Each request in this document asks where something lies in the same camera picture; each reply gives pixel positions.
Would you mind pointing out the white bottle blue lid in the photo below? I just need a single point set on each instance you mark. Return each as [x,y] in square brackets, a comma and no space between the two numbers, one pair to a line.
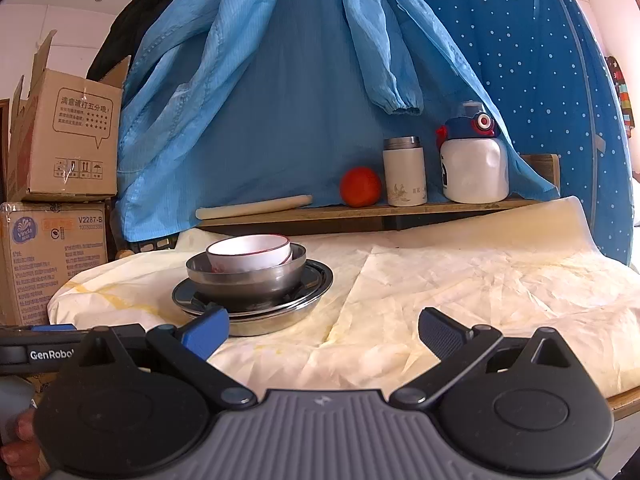
[475,175]

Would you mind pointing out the dark hanging coat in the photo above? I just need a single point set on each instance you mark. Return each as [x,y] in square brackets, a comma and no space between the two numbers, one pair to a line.
[130,25]

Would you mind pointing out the open cardboard box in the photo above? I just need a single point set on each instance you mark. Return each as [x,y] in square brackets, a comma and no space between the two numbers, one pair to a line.
[65,135]

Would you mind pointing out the colourful striped cloth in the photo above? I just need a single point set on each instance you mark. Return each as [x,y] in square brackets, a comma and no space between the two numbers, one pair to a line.
[622,100]

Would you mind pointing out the white rolling pin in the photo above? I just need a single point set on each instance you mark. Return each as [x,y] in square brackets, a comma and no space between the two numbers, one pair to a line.
[250,206]

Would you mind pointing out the white thermos cup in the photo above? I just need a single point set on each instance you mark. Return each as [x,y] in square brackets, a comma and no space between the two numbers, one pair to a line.
[405,175]

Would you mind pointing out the blue striped work coat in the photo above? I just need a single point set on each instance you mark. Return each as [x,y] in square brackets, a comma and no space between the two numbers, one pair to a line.
[300,110]

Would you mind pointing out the red tomato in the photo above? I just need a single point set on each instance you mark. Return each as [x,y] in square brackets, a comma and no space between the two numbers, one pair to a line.
[361,187]

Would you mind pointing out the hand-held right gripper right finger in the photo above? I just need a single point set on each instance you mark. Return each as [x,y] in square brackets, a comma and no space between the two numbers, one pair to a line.
[440,332]

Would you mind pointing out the blue dotted cloth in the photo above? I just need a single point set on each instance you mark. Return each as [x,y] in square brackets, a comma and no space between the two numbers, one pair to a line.
[540,85]

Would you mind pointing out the white paper table cover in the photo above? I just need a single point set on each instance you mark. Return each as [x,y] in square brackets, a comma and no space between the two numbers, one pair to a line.
[450,285]

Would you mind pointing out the wooden shelf board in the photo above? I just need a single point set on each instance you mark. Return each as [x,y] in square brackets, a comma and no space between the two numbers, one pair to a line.
[350,212]

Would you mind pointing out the stainless steel plate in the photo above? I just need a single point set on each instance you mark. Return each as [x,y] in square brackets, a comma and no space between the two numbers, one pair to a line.
[315,280]
[270,325]

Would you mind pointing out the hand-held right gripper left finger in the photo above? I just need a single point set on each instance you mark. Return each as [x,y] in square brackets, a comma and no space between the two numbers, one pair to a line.
[207,332]

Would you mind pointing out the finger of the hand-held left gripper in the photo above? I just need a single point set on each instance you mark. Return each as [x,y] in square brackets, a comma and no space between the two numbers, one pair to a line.
[30,355]

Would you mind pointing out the stainless steel bowl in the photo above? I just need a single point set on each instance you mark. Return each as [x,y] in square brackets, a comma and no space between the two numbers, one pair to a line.
[250,285]

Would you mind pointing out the black plastic crate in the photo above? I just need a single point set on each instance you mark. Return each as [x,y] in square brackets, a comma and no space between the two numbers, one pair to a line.
[155,245]

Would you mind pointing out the person's left hand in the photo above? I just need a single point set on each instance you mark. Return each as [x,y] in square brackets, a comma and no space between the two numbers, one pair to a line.
[20,450]

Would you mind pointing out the printed cardboard box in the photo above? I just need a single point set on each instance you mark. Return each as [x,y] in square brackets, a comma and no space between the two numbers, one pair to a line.
[50,260]

